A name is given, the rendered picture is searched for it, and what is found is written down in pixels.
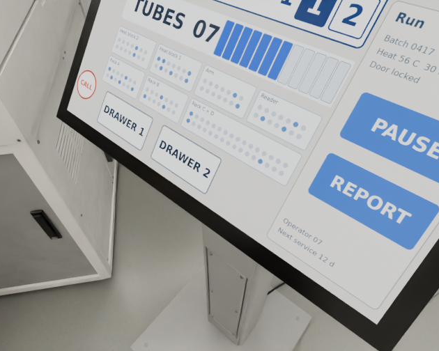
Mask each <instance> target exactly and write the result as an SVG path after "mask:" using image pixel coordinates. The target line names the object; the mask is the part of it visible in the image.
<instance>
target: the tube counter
mask: <svg viewBox="0 0 439 351"><path fill-rule="evenodd" d="M185 45H187V46H189V47H191V48H193V49H196V50H198V51H200V52H203V53H205V54H207V55H210V56H212V57H214V58H217V59H219V60H221V61H223V62H226V63H228V64H231V65H233V66H235V67H237V68H240V69H242V70H244V71H247V72H249V73H252V74H253V75H256V76H258V77H260V78H263V79H265V80H268V81H270V82H272V83H274V84H276V85H279V86H281V87H284V88H286V89H288V90H290V91H293V92H295V93H297V94H300V95H302V96H305V97H306V98H309V99H311V100H314V101H316V102H318V103H321V104H323V105H325V106H327V107H330V108H331V106H332V104H333V102H334V101H335V99H336V97H337V95H338V94H339V92H340V90H341V87H342V86H343V85H344V82H345V80H346V78H347V77H348V75H349V73H350V71H351V69H352V68H353V66H354V64H355V62H354V61H351V60H348V59H346V58H343V57H340V56H337V55H334V54H331V53H329V52H325V51H323V50H321V49H317V48H315V47H312V46H309V45H306V44H304V43H301V42H298V41H295V40H292V39H290V38H286V37H284V36H281V35H278V34H276V33H273V32H270V31H266V30H264V29H261V28H259V27H256V26H253V25H251V24H247V23H244V22H241V21H239V20H236V19H234V18H231V17H227V16H225V15H222V14H219V13H216V12H213V11H211V10H208V9H205V8H202V7H200V8H199V11H198V13H197V16H196V18H195V21H194V23H193V26H192V29H191V31H190V34H189V36H188V39H187V42H186V43H185Z"/></svg>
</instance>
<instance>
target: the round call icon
mask: <svg viewBox="0 0 439 351"><path fill-rule="evenodd" d="M100 76H101V75H99V74H98V73H96V72H94V71H92V70H90V69H89V68H87V67H85V66H84V65H82V66H81V69H80V72H79V76H78V78H77V83H76V85H75V89H74V92H73V94H75V95H76V96H78V97H79V98H81V99H83V100H84V101H85V102H87V103H89V104H90V105H91V104H92V101H93V98H94V95H95V91H96V88H97V86H98V82H99V80H100Z"/></svg>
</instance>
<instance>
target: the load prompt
mask: <svg viewBox="0 0 439 351"><path fill-rule="evenodd" d="M212 1H215V2H217V3H221V4H224V5H226V6H230V7H232V8H236V9H238V10H242V11H245V12H247V13H251V14H253V15H256V16H259V17H262V18H265V19H267V20H271V21H274V22H277V23H280V24H283V25H286V26H289V27H292V28H294V29H297V30H300V31H304V32H306V33H310V34H312V35H315V36H318V37H321V38H325V39H327V40H331V41H333V42H337V43H339V44H341V45H345V46H347V47H351V48H353V49H357V50H360V51H362V49H363V47H364V45H365V43H366V42H367V40H368V38H369V36H370V35H371V32H372V31H373V28H374V27H375V25H376V23H377V21H378V19H379V18H380V16H381V14H382V12H383V10H384V9H385V7H386V5H387V2H388V1H389V0H212Z"/></svg>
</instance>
